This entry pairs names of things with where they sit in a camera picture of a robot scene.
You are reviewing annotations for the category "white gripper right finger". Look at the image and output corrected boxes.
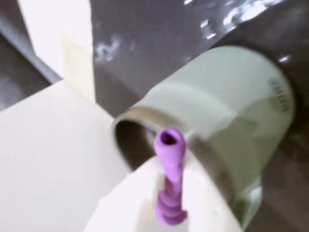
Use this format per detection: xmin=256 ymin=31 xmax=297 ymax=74
xmin=180 ymin=156 xmax=243 ymax=232

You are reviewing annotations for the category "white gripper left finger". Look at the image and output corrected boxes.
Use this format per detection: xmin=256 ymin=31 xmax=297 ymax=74
xmin=84 ymin=159 xmax=169 ymax=232

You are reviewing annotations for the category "purple pen grip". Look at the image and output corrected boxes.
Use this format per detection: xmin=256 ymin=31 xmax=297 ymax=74
xmin=154 ymin=127 xmax=188 ymax=227

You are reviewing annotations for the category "pale green steel-rimmed cup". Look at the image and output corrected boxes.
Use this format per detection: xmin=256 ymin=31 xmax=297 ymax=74
xmin=112 ymin=45 xmax=297 ymax=231

